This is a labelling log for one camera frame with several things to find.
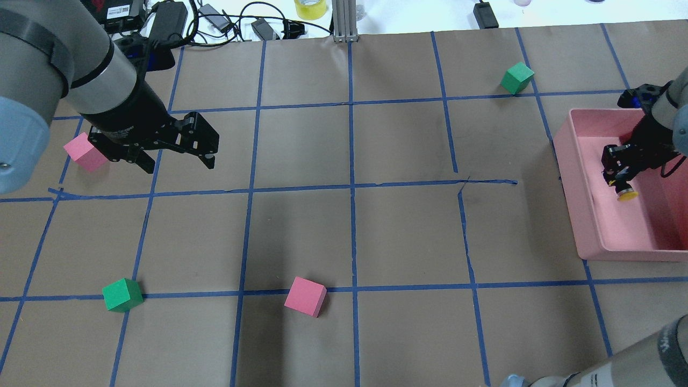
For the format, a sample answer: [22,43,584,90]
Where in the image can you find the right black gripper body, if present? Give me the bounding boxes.
[626,114,680,174]

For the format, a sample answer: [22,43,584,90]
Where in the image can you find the pink cube centre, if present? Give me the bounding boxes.
[283,276,327,318]

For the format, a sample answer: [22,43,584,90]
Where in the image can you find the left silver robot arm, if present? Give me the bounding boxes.
[1,1,220,194]

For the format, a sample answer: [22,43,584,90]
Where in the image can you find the pink cube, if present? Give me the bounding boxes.
[62,133,110,173]
[283,276,327,318]

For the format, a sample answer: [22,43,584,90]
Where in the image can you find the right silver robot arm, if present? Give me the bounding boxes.
[600,69,687,197]

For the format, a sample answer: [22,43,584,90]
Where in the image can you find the black power adapter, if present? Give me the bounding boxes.
[148,1,188,47]

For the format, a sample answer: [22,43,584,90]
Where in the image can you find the yellow tape roll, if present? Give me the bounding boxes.
[294,0,328,20]

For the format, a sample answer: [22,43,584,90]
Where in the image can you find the pink cube far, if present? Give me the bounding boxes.
[62,133,110,173]

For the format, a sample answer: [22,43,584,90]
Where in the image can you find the aluminium frame post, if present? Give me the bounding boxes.
[332,0,359,42]

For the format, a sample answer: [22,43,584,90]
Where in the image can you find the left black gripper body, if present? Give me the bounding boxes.
[88,81,175,161]

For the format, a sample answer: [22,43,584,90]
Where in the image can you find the green cube near left arm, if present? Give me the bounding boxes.
[102,278,144,313]

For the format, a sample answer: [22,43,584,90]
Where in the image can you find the green cube near bin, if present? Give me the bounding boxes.
[500,62,535,95]

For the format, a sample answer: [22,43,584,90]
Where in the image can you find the pink plastic bin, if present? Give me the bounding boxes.
[554,109,687,262]

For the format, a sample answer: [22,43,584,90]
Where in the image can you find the yellow push button switch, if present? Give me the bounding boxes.
[612,180,639,202]

